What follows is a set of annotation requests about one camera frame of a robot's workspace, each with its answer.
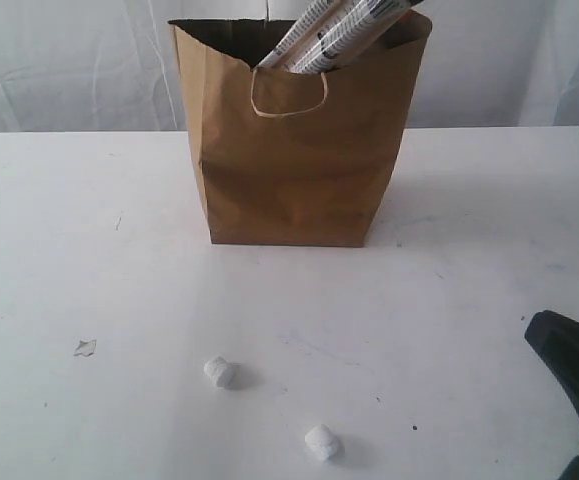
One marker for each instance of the white marshmallow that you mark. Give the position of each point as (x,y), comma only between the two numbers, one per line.
(219,371)
(322,443)

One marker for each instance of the long noodle package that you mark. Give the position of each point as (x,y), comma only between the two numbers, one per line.
(330,34)

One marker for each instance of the large brown paper bag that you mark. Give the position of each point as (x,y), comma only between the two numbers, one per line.
(287,159)

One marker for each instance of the torn paper scrap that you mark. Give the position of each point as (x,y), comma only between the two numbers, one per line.
(85,348)

